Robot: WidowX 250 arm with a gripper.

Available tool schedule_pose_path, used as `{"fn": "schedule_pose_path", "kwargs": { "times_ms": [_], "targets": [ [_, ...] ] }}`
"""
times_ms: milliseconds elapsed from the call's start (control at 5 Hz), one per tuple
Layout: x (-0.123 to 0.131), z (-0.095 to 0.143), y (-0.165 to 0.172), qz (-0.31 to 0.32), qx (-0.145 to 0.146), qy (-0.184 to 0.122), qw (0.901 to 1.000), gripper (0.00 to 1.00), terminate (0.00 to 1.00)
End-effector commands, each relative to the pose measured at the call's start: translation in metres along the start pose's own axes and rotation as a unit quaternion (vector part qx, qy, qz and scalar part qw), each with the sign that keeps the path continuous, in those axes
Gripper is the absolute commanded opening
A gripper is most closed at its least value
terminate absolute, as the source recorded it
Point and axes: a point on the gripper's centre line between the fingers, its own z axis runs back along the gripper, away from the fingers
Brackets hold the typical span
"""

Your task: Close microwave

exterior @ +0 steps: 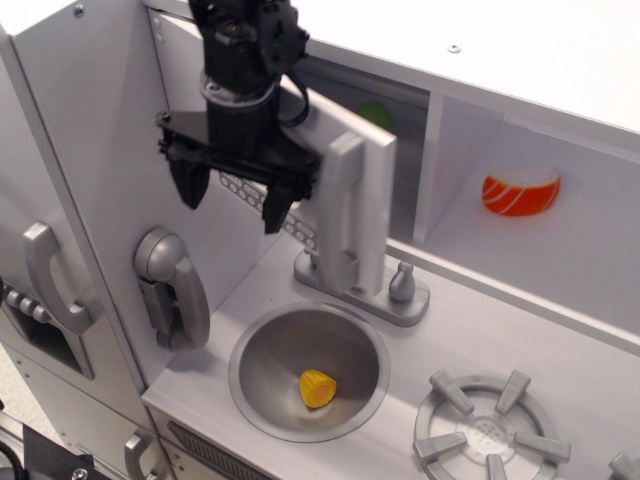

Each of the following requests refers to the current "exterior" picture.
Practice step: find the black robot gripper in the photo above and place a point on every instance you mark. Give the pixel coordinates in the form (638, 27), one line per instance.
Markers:
(244, 138)

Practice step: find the white microwave door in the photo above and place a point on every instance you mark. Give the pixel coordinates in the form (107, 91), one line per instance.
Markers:
(346, 220)

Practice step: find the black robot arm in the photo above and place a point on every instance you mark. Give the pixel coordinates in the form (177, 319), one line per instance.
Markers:
(252, 95)

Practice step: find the grey toy faucet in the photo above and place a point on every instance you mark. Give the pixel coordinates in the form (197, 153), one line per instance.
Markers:
(402, 300)

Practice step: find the green toy pear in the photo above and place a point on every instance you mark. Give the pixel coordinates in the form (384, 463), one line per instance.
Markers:
(376, 113)

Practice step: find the round metal sink bowl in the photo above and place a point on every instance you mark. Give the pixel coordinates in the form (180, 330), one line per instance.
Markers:
(270, 356)

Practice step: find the yellow toy corn piece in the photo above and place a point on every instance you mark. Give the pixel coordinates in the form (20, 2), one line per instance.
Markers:
(317, 389)

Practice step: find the grey ice dispenser panel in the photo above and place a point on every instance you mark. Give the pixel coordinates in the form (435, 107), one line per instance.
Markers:
(35, 326)

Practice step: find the white toy kitchen cabinet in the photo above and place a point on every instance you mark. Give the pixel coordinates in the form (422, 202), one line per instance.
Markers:
(473, 87)

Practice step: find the dark oven vent grille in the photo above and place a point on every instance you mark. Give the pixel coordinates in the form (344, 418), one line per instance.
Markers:
(218, 459)

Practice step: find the orange salmon sushi toy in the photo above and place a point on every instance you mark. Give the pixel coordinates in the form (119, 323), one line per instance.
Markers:
(522, 191)

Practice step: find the black equipment at corner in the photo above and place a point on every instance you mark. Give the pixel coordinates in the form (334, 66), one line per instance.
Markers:
(26, 454)

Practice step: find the grey toy stove burner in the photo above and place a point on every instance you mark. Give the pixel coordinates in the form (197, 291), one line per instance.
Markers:
(482, 427)

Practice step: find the grey fridge door handle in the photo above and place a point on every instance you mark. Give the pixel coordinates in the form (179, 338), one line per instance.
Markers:
(40, 246)

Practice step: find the grey lower door handle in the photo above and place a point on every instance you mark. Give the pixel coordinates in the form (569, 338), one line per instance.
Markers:
(134, 449)

